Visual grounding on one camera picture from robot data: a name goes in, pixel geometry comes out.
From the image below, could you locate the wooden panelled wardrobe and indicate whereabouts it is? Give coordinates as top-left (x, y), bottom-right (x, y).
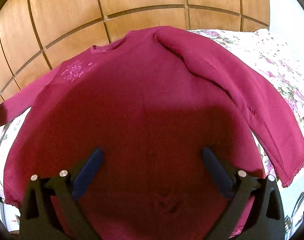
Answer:
top-left (0, 0), bottom-right (270, 104)

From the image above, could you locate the dark red long-sleeve shirt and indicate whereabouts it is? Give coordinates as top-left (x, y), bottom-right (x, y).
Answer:
top-left (0, 27), bottom-right (304, 239)

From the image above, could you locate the floral bedspread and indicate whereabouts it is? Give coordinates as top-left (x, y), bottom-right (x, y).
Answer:
top-left (0, 29), bottom-right (304, 216)

